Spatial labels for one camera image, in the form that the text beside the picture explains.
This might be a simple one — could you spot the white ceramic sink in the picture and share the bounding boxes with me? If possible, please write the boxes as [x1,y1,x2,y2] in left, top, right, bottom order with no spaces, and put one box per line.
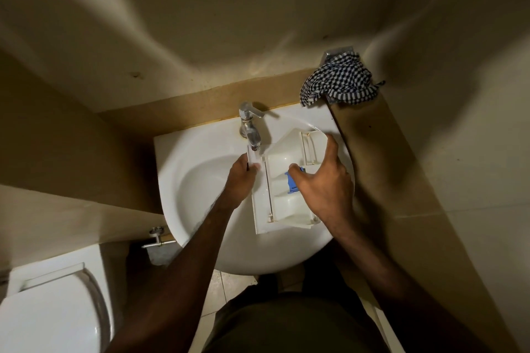
[153,102,356,276]

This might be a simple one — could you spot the chrome sink faucet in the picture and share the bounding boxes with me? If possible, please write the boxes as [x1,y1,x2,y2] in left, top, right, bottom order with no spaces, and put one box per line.
[238,101,267,152]

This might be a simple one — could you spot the person's left forearm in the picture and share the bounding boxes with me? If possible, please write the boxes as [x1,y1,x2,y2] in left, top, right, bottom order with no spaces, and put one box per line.
[105,199,237,353]

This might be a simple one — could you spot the person's right hand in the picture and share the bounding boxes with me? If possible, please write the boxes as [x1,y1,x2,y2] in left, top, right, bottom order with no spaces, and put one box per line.
[288,133,358,238]

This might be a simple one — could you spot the white toilet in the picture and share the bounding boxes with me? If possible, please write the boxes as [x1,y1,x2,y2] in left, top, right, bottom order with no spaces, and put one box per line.
[0,243,116,353]

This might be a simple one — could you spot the white detergent drawer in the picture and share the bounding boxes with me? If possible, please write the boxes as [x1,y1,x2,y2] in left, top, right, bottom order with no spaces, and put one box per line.
[247,128,357,236]

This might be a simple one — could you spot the person's right forearm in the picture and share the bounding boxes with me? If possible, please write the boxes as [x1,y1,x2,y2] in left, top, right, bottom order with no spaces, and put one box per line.
[331,220,497,353]

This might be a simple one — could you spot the person's left hand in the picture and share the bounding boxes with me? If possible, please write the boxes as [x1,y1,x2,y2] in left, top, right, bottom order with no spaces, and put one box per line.
[221,153,262,212]

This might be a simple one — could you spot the black white checkered cloth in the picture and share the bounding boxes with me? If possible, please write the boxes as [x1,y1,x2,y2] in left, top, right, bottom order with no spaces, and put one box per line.
[299,52,386,108]

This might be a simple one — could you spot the person's dark shorts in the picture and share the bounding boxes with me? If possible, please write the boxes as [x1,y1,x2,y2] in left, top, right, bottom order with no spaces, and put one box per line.
[203,261,390,353]

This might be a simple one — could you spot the chrome soap dish holder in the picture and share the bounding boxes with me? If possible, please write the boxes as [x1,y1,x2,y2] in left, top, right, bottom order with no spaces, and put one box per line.
[321,46,355,65]

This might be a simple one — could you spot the chrome toilet paper holder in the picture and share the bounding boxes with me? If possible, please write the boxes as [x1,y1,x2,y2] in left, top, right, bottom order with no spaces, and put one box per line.
[141,226,179,266]

